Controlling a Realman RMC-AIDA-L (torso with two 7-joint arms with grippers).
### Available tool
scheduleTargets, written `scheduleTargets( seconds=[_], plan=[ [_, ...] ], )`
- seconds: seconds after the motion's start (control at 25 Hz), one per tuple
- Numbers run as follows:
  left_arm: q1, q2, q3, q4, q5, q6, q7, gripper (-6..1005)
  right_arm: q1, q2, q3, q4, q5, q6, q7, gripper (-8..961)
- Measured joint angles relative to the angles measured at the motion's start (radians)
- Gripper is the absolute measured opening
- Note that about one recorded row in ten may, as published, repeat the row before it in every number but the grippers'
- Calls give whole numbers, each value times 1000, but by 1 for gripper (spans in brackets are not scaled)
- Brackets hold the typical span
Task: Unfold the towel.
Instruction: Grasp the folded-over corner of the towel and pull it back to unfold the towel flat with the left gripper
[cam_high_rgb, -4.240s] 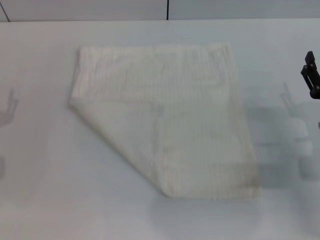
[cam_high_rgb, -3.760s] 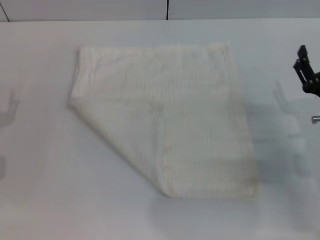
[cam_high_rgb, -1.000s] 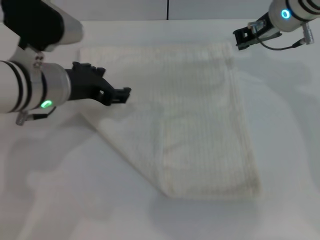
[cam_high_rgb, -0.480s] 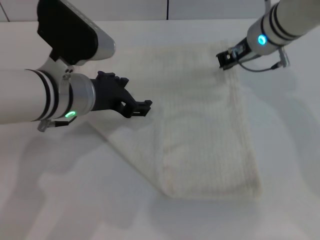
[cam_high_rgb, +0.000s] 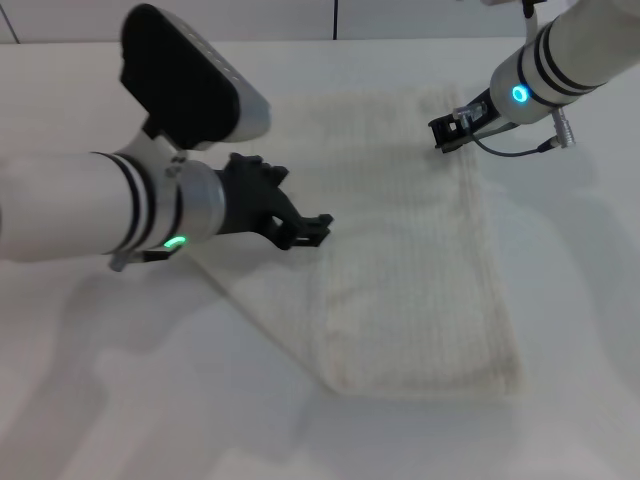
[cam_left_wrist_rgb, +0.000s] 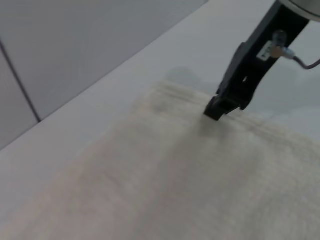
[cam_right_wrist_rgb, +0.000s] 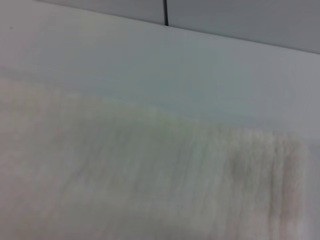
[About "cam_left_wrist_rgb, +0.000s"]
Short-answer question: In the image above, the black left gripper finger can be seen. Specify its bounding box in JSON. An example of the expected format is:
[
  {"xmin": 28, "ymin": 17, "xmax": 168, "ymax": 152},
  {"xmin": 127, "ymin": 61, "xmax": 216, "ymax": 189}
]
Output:
[
  {"xmin": 204, "ymin": 42, "xmax": 251, "ymax": 123},
  {"xmin": 222, "ymin": 62, "xmax": 270, "ymax": 121}
]

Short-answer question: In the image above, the white ribbed towel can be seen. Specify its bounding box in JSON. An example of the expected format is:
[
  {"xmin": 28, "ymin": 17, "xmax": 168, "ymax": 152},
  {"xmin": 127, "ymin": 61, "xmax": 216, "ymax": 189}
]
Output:
[{"xmin": 0, "ymin": 81, "xmax": 320, "ymax": 240}]

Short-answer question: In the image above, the grey left gripper cable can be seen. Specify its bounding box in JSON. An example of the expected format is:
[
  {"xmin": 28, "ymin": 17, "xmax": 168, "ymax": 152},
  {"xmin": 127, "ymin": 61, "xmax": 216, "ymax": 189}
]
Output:
[{"xmin": 271, "ymin": 29, "xmax": 320, "ymax": 70}]

